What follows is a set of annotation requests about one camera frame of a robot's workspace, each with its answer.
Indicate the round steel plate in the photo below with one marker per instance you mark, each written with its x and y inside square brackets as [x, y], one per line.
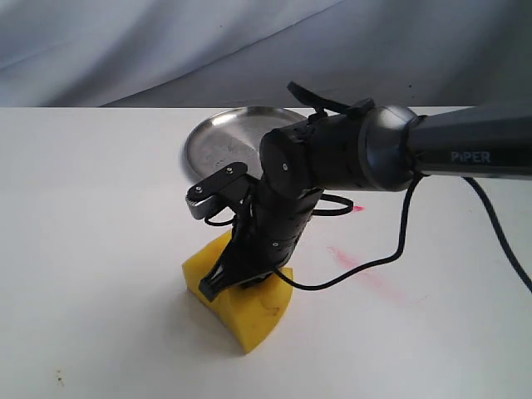
[232, 136]

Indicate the white backdrop cloth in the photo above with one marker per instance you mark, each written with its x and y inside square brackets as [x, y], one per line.
[241, 53]

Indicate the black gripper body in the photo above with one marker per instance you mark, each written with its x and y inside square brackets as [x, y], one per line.
[270, 226]

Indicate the yellow sponge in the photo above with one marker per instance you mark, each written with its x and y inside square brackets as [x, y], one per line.
[251, 314]

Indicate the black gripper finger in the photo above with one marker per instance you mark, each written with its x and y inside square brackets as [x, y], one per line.
[251, 278]
[228, 270]

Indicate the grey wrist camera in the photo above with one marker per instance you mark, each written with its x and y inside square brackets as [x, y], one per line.
[225, 188]

